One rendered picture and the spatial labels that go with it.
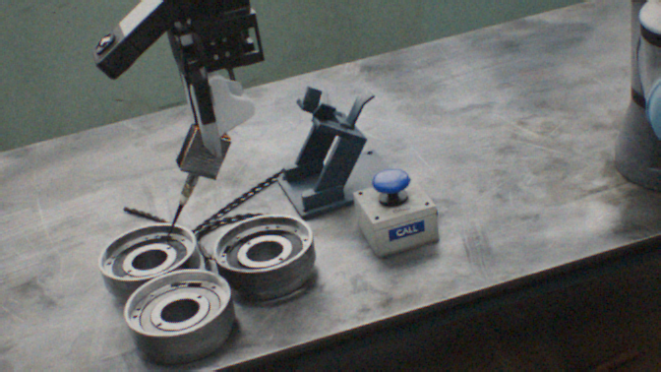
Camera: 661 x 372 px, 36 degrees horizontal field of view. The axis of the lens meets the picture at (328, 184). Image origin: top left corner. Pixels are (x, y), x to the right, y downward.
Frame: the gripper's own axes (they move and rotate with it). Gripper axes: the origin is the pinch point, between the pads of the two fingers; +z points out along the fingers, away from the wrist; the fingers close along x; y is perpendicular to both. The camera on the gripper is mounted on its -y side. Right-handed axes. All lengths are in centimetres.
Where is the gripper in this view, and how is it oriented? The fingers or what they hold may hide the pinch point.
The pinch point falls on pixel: (206, 141)
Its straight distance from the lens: 109.4
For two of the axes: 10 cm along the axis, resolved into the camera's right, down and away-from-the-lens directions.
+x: -3.3, -4.4, 8.4
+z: 1.5, 8.5, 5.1
